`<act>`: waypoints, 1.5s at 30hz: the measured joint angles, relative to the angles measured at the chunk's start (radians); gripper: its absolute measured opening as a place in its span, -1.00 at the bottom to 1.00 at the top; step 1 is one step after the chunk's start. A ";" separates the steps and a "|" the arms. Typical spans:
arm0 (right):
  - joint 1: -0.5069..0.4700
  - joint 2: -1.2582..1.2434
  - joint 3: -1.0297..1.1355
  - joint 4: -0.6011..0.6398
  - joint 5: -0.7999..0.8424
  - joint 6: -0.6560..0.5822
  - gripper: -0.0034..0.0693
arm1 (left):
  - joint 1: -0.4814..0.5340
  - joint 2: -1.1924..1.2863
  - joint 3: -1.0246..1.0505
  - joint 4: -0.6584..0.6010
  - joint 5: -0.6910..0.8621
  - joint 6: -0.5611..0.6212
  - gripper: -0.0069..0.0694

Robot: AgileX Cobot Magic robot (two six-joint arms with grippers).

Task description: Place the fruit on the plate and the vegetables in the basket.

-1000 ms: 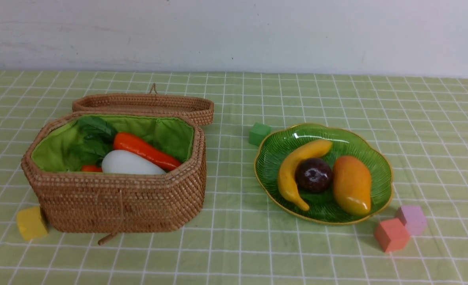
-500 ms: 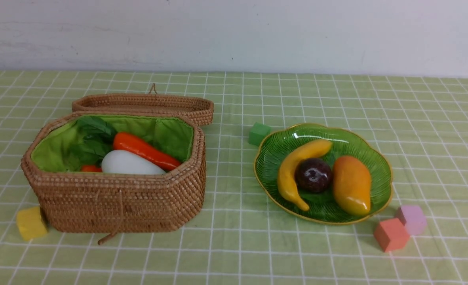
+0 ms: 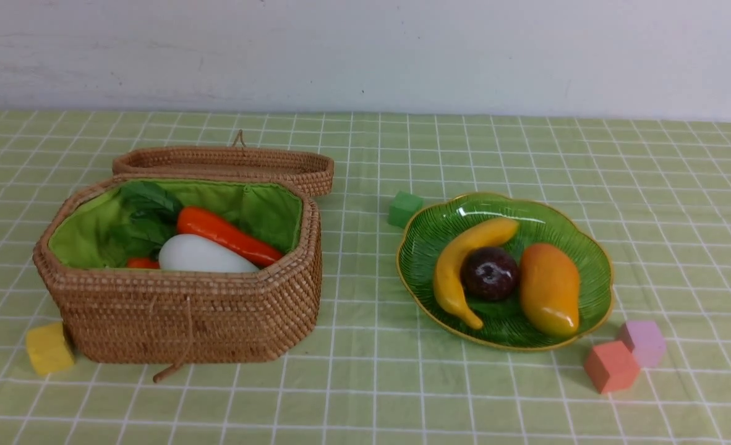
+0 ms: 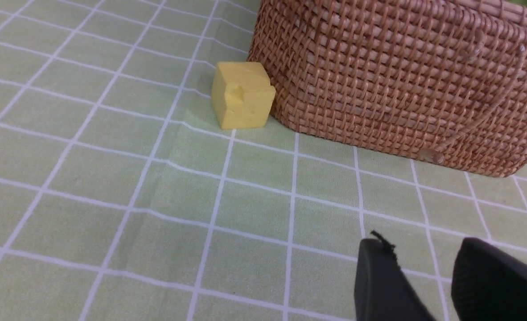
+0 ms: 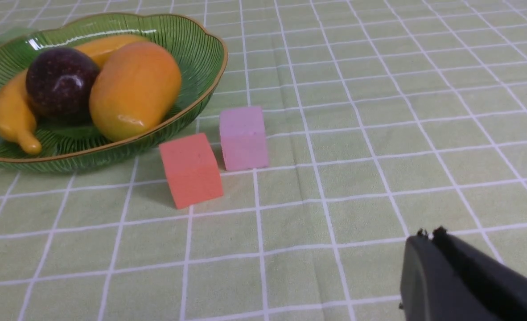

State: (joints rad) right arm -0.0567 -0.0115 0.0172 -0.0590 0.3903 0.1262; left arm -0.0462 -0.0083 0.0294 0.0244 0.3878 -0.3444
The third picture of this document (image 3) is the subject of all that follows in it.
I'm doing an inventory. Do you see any woven rattan basket green lining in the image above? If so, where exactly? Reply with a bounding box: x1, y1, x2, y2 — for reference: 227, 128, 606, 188
33, 174, 322, 382

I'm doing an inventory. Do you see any orange toy carrot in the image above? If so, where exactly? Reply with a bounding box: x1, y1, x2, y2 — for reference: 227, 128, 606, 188
119, 180, 284, 268

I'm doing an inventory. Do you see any orange toy pumpkin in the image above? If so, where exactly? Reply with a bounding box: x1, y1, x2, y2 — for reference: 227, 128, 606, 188
126, 257, 160, 269

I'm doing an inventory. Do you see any green checkered tablecloth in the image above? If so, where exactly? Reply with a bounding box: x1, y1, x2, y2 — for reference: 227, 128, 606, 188
0, 110, 731, 444

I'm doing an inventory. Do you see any green glass leaf plate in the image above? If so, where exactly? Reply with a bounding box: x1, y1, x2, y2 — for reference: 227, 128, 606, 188
396, 192, 615, 352

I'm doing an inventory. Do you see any pink foam cube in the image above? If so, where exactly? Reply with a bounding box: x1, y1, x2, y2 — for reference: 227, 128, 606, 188
617, 320, 666, 367

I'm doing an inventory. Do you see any yellow toy banana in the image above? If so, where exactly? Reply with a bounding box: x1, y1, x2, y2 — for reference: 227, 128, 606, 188
433, 217, 520, 331

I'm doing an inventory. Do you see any yellow orange toy mango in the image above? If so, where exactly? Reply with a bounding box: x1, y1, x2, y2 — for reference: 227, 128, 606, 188
519, 243, 581, 337

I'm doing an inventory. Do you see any yellow foam cube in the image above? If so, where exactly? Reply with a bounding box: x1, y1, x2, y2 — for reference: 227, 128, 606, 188
25, 322, 76, 376

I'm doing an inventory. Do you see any green foam cube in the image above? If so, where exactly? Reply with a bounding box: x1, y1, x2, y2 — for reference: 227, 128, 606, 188
387, 191, 424, 229

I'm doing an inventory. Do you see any woven rattan basket lid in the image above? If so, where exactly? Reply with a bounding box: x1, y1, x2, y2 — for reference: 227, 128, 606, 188
111, 130, 335, 197

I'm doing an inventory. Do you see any salmon foam cube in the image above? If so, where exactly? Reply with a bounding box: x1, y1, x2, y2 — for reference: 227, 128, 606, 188
584, 341, 641, 394

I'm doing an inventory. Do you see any dark purple toy plum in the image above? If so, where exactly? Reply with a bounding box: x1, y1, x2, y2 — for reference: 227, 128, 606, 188
461, 246, 520, 302

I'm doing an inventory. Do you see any white toy radish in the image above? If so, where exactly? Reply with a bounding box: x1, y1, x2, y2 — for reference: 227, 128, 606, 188
109, 213, 261, 274

